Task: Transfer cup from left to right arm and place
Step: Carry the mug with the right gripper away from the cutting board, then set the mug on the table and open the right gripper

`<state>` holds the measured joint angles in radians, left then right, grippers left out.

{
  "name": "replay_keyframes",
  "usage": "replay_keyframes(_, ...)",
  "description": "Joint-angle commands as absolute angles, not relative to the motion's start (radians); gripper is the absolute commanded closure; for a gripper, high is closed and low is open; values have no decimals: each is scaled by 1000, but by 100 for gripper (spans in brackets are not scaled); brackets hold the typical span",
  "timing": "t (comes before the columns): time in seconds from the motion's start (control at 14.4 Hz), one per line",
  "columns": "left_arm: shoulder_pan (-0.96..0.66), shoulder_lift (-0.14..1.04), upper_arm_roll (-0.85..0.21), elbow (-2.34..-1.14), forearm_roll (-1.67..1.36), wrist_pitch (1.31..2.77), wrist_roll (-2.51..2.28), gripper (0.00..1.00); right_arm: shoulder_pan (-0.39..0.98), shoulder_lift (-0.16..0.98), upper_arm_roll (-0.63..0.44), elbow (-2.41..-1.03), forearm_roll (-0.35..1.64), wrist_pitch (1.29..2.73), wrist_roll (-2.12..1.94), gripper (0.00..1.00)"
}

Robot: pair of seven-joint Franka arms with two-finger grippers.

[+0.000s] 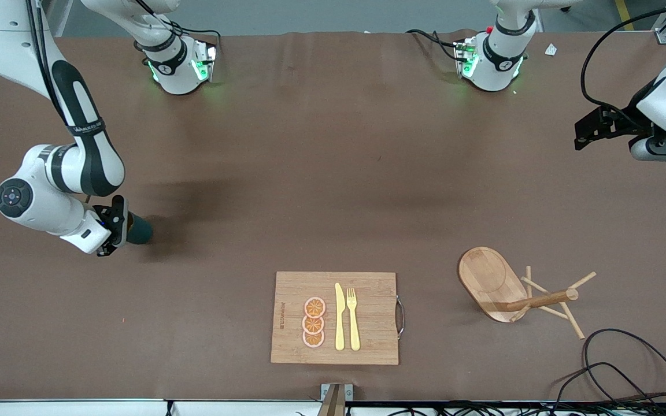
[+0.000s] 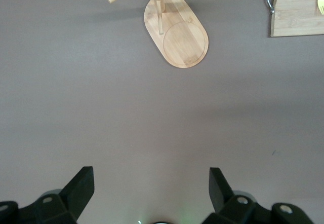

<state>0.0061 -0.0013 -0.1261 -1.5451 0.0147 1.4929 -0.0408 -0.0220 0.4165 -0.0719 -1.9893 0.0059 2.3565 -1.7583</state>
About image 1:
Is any dark teal ribbed cup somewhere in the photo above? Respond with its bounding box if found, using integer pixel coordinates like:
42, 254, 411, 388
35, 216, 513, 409
125, 211, 154, 246

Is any brown table cover sheet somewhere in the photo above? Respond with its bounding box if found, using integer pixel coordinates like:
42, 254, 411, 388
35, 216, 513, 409
0, 30, 666, 402

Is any wooden mug tree stand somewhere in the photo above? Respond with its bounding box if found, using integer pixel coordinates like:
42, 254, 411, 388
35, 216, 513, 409
458, 247, 597, 340

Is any yellow plastic knife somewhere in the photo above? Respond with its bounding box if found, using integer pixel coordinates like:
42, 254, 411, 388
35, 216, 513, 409
335, 283, 346, 351

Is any yellow plastic fork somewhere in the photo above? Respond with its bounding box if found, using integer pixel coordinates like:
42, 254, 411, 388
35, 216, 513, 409
346, 288, 361, 351

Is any bamboo cutting board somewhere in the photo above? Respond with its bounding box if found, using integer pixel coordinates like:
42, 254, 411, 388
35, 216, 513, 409
271, 272, 406, 366

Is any black arm base cable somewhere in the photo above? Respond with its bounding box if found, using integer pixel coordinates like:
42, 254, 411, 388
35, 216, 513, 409
405, 28, 462, 61
171, 23, 222, 58

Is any black looped cable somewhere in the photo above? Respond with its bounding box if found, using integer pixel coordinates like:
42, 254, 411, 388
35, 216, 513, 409
583, 328, 666, 408
553, 362, 666, 408

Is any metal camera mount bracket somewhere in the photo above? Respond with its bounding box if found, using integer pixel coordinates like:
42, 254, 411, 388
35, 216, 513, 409
320, 383, 354, 416

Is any black cable bundle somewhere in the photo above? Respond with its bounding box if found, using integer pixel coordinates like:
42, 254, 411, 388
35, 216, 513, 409
350, 400, 666, 416

